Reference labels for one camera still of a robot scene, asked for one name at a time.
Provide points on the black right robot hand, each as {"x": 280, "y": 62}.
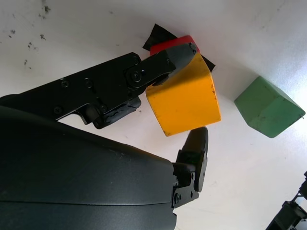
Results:
{"x": 72, "y": 179}

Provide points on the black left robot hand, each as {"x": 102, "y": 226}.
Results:
{"x": 292, "y": 215}

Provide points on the green wooden block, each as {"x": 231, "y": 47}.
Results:
{"x": 263, "y": 107}

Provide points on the yellow wooden block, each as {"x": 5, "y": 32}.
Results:
{"x": 184, "y": 100}

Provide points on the red wooden block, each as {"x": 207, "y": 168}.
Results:
{"x": 172, "y": 44}

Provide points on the black tape strip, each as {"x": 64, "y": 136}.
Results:
{"x": 158, "y": 36}

